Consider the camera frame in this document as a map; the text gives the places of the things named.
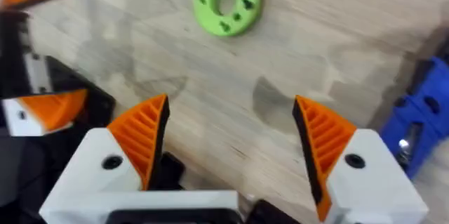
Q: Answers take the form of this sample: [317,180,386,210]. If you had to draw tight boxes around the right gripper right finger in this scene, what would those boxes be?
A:
[292,94,429,224]

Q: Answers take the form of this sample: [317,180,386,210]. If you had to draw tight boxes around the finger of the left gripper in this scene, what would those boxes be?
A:
[23,53,53,95]
[0,88,88,138]

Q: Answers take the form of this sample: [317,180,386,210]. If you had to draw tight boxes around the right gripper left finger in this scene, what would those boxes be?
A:
[39,93,171,214]

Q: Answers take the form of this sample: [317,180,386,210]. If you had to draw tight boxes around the blue electric screwdriver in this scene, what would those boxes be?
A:
[380,34,449,180]

